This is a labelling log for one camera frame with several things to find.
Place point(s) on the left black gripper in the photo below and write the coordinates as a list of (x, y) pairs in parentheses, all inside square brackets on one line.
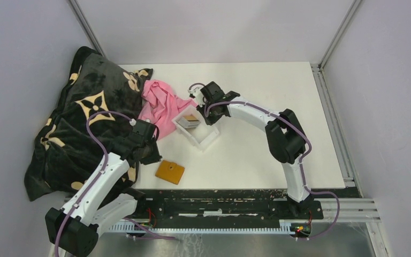
[(155, 157)]

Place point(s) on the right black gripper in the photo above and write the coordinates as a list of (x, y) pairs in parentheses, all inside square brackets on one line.
[(210, 120)]

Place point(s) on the stack of credit cards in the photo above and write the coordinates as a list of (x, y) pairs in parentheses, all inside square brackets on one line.
[(188, 122)]

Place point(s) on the white plastic tray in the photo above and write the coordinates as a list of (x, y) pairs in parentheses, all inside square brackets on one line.
[(201, 137)]

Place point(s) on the yellow leather card holder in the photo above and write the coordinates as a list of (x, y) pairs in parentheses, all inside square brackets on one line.
[(170, 172)]

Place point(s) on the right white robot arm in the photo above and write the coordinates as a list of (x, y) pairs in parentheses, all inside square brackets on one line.
[(286, 139)]

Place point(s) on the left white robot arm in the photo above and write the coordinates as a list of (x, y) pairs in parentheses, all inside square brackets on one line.
[(78, 225)]

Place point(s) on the pink cloth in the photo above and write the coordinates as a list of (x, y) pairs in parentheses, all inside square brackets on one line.
[(162, 105)]

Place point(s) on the black floral blanket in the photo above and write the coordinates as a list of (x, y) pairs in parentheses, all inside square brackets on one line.
[(94, 108)]

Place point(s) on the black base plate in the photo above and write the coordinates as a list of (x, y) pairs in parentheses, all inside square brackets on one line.
[(228, 209)]

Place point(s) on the white slotted cable duct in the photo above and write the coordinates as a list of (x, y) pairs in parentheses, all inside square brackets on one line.
[(129, 227)]

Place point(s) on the aluminium frame rail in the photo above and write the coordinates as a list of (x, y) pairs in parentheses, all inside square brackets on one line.
[(354, 207)]

